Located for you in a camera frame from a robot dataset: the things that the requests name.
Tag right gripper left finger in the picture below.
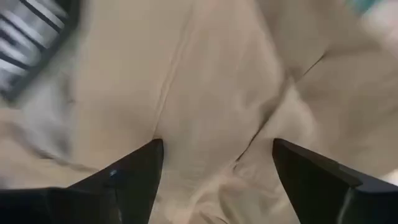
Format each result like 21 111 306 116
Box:
0 138 165 224

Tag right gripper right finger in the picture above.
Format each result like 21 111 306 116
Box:
272 138 398 224

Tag khaki trousers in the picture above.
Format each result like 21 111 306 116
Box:
0 0 398 224

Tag teal garment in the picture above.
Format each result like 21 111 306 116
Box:
345 0 383 15

